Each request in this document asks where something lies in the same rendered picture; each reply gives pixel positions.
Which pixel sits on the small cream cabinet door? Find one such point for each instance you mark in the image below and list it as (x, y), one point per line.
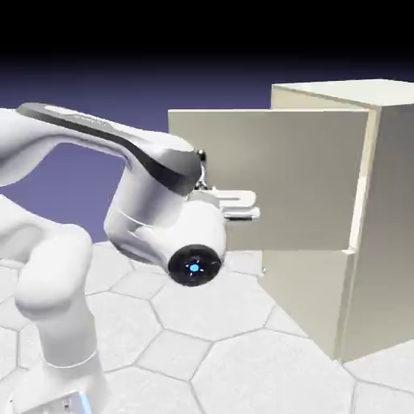
(307, 300)

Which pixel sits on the cream painted cabinet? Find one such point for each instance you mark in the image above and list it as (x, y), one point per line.
(388, 226)

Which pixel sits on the large cream cabinet door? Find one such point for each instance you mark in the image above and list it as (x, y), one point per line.
(291, 168)

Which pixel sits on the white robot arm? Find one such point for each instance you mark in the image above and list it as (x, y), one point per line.
(152, 200)

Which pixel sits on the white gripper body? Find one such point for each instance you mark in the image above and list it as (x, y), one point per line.
(240, 203)

